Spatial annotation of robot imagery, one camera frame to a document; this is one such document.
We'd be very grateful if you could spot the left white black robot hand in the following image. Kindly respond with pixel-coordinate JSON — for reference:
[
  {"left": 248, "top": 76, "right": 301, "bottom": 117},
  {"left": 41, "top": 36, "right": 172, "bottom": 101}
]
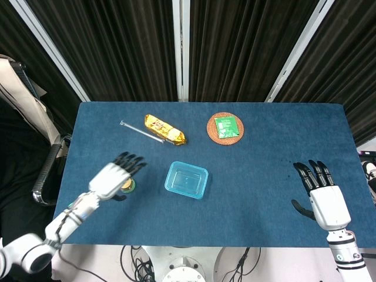
[{"left": 89, "top": 152, "right": 147, "bottom": 202}]

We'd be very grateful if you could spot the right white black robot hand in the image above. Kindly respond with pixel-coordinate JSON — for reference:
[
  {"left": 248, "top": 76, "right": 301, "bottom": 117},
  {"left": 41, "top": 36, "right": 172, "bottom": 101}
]
[{"left": 291, "top": 160, "right": 353, "bottom": 232}]

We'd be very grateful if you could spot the translucent blue container lid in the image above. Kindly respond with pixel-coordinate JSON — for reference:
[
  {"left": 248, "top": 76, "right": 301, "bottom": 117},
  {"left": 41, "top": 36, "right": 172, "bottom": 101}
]
[{"left": 164, "top": 160, "right": 210, "bottom": 201}]

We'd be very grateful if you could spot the clear plastic container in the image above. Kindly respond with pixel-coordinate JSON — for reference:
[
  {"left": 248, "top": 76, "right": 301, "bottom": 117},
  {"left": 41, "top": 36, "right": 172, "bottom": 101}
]
[{"left": 166, "top": 162, "right": 208, "bottom": 200}]

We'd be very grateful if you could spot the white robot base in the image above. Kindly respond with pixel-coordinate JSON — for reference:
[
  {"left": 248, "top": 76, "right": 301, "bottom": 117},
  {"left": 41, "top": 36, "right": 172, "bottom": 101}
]
[{"left": 140, "top": 245, "right": 227, "bottom": 282}]

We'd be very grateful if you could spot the small jar with yellow lid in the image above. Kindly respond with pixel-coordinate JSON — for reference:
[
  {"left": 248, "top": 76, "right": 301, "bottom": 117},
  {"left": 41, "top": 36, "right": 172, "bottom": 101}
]
[{"left": 121, "top": 178, "right": 137, "bottom": 195}]

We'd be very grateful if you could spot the white black sneaker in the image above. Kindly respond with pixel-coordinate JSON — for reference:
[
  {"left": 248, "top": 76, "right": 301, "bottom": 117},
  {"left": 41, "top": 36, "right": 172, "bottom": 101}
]
[{"left": 362, "top": 160, "right": 376, "bottom": 180}]

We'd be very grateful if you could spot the clear glass tube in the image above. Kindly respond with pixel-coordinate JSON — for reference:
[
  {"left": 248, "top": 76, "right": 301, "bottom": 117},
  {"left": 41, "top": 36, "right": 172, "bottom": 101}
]
[{"left": 119, "top": 119, "right": 166, "bottom": 145}]

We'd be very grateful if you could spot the black office chair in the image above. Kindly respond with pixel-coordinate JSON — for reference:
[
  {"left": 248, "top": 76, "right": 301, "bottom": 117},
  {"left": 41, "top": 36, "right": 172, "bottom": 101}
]
[{"left": 0, "top": 54, "right": 72, "bottom": 207}]

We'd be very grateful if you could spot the yellow snack packet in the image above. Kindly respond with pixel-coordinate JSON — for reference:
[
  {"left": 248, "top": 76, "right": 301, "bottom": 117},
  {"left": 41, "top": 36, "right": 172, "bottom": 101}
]
[{"left": 143, "top": 113, "right": 188, "bottom": 147}]

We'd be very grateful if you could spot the blue table cloth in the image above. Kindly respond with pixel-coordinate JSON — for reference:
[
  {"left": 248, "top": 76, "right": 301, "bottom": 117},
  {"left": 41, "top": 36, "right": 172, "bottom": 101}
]
[{"left": 52, "top": 101, "right": 376, "bottom": 248}]

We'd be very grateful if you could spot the round woven brown coaster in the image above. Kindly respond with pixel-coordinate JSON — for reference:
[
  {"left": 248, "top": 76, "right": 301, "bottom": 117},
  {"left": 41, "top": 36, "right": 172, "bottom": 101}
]
[{"left": 206, "top": 111, "right": 246, "bottom": 146}]

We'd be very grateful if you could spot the beige jacket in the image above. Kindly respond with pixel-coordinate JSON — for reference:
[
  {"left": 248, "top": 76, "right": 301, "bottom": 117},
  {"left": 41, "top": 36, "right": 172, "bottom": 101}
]
[{"left": 0, "top": 54, "right": 57, "bottom": 145}]

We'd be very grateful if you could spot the green square packet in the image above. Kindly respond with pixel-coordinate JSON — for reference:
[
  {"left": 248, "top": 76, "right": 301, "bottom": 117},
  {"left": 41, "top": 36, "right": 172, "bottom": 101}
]
[{"left": 213, "top": 115, "right": 240, "bottom": 139}]

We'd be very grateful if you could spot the black pleated curtain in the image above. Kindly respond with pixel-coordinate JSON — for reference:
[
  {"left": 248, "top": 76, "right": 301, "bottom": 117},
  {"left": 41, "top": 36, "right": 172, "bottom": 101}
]
[
  {"left": 187, "top": 0, "right": 321, "bottom": 103},
  {"left": 0, "top": 0, "right": 80, "bottom": 130},
  {"left": 275, "top": 0, "right": 376, "bottom": 147},
  {"left": 25, "top": 0, "right": 180, "bottom": 102}
]

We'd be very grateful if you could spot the black cable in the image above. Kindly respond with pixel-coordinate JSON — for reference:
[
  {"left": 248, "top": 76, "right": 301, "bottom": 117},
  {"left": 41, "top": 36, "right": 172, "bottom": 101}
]
[
  {"left": 226, "top": 246, "right": 263, "bottom": 282},
  {"left": 119, "top": 245, "right": 154, "bottom": 282},
  {"left": 50, "top": 249, "right": 104, "bottom": 282}
]

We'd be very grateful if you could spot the white frame post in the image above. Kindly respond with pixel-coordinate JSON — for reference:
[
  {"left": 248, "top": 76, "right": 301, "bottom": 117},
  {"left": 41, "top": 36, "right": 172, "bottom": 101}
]
[
  {"left": 264, "top": 0, "right": 339, "bottom": 103},
  {"left": 171, "top": 0, "right": 190, "bottom": 102},
  {"left": 8, "top": 0, "right": 90, "bottom": 102}
]

